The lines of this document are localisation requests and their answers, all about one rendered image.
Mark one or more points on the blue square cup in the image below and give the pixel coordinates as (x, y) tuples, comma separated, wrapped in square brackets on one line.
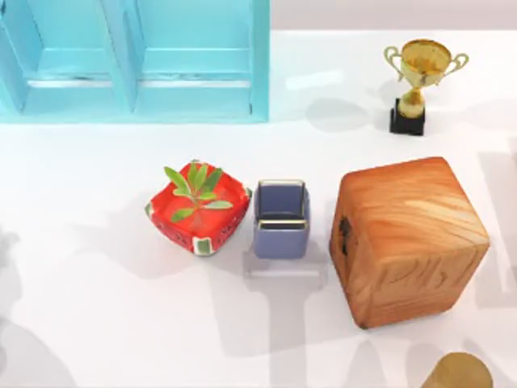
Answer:
[(278, 242)]

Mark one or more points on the red plant pot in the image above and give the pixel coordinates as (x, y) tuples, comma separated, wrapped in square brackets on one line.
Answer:
[(210, 230)]

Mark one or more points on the green plant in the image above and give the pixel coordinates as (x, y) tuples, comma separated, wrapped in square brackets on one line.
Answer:
[(198, 190)]

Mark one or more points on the light blue rack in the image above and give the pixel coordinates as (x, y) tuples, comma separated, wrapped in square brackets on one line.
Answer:
[(194, 60)]

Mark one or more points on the wooden block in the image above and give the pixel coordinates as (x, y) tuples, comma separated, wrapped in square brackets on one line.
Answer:
[(408, 242)]

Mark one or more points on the gold trophy black base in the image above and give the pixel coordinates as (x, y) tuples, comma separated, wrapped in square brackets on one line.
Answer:
[(424, 60)]

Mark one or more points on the tan wooden cylinder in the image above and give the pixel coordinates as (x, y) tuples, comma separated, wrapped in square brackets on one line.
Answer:
[(458, 374)]

